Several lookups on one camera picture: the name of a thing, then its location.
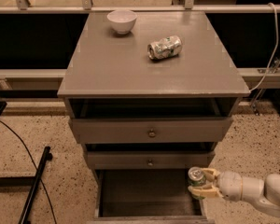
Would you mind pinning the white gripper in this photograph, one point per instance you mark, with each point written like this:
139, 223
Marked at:
230, 185

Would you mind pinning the green crushed soda can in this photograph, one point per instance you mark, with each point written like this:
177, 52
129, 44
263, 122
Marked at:
196, 178

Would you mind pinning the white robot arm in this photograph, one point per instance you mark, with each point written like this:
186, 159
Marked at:
263, 195

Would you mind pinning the top grey drawer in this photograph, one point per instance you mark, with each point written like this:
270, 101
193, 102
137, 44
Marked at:
131, 131

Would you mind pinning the middle grey drawer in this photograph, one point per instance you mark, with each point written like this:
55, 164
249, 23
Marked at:
122, 160

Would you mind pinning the grey wooden drawer cabinet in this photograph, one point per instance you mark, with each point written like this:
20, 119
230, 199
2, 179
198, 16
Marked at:
110, 76

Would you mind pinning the bottom open grey drawer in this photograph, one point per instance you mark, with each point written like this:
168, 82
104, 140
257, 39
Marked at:
147, 197

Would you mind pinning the white green crushed can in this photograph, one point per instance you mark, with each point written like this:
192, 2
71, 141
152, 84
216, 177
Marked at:
165, 48

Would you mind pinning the white ceramic bowl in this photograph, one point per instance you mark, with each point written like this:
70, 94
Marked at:
122, 21

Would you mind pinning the black metal stand leg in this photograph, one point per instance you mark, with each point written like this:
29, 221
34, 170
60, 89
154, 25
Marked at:
32, 182

